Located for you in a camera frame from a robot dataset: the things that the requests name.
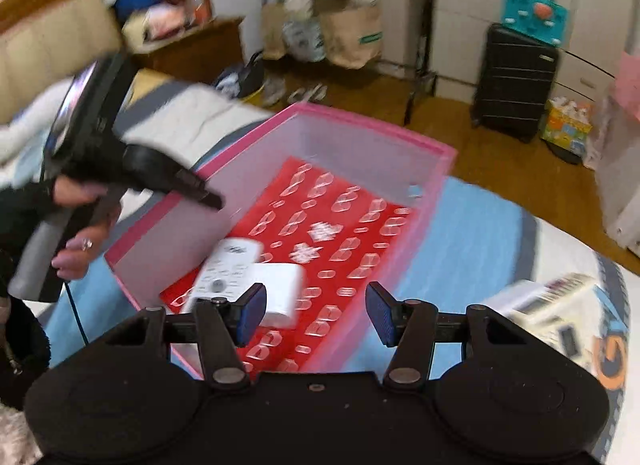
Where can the colourful packet bundle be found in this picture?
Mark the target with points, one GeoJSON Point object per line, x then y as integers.
{"type": "Point", "coordinates": [565, 130]}

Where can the white rectangular box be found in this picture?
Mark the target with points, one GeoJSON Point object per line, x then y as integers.
{"type": "Point", "coordinates": [280, 290]}

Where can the person's left hand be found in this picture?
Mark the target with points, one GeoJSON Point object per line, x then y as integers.
{"type": "Point", "coordinates": [80, 257]}

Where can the pink storage box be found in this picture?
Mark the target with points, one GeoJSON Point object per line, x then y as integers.
{"type": "Point", "coordinates": [150, 240]}

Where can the black fleece garment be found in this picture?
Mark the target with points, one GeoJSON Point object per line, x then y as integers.
{"type": "Point", "coordinates": [22, 355]}

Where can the teal tote bag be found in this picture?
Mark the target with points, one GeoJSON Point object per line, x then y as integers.
{"type": "Point", "coordinates": [535, 15]}

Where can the grey fluffy cloth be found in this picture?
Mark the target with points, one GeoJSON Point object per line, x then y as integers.
{"type": "Point", "coordinates": [15, 437]}

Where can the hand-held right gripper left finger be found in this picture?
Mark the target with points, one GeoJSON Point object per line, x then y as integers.
{"type": "Point", "coordinates": [252, 312]}

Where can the person's left forearm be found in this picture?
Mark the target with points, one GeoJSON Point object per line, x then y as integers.
{"type": "Point", "coordinates": [20, 215]}

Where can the tan paper bag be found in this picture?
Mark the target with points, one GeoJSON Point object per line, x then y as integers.
{"type": "Point", "coordinates": [274, 32]}

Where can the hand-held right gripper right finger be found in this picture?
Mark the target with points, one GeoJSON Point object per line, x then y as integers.
{"type": "Point", "coordinates": [380, 312]}

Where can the black bag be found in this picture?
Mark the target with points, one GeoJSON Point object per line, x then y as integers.
{"type": "Point", "coordinates": [250, 75]}

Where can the white shoe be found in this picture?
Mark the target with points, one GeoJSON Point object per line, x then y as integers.
{"type": "Point", "coordinates": [272, 92]}

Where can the wooden padded headboard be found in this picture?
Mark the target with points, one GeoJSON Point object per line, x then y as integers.
{"type": "Point", "coordinates": [50, 40]}

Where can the brown paper bag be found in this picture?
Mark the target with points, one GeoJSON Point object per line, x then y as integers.
{"type": "Point", "coordinates": [350, 35]}

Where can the pink hanging bag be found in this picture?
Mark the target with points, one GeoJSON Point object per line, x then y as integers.
{"type": "Point", "coordinates": [630, 85]}

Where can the white cabinet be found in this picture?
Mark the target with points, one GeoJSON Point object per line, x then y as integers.
{"type": "Point", "coordinates": [620, 185]}

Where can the pile of soft toys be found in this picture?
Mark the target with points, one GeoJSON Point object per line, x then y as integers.
{"type": "Point", "coordinates": [150, 20]}

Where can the grey slipper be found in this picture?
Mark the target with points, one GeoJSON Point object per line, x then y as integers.
{"type": "Point", "coordinates": [297, 95]}
{"type": "Point", "coordinates": [318, 93]}

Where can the black clothes rack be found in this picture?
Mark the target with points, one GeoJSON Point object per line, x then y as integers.
{"type": "Point", "coordinates": [428, 20]}

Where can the white patterned plastic bag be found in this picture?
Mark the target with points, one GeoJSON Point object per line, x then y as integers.
{"type": "Point", "coordinates": [302, 40]}

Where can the white remote control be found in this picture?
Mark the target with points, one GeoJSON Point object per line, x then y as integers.
{"type": "Point", "coordinates": [225, 270]}

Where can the red patterned box liner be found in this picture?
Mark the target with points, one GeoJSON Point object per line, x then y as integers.
{"type": "Point", "coordinates": [340, 225]}

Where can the black suitcase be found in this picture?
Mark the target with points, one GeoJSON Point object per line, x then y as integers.
{"type": "Point", "coordinates": [515, 85]}

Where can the wooden nightstand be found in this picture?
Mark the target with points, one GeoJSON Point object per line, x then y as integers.
{"type": "Point", "coordinates": [200, 50]}

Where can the white quilt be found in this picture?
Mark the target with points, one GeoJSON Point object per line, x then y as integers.
{"type": "Point", "coordinates": [200, 110]}

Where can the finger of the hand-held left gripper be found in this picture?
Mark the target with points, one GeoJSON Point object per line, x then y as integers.
{"type": "Point", "coordinates": [200, 192]}

